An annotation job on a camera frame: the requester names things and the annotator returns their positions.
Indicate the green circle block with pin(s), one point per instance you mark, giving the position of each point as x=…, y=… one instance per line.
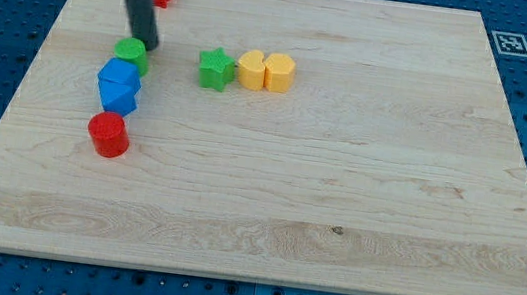
x=133, y=50

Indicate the green star block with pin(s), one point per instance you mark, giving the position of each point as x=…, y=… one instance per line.
x=216, y=69

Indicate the yellow heart block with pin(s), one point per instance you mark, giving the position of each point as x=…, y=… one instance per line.
x=251, y=70

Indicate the yellow hexagon block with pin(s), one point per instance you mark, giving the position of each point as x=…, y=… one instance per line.
x=280, y=70

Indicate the wooden board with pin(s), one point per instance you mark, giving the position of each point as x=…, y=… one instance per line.
x=390, y=167

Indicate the red cylinder block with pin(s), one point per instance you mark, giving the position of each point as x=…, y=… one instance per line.
x=108, y=134

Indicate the blue triangle block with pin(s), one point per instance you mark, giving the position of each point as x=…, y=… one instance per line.
x=116, y=97

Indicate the blue cube block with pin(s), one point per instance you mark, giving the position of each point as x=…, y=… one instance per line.
x=120, y=72

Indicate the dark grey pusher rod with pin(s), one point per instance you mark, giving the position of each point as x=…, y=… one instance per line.
x=142, y=22

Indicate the white fiducial marker tag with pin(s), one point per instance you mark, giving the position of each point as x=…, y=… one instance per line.
x=510, y=44

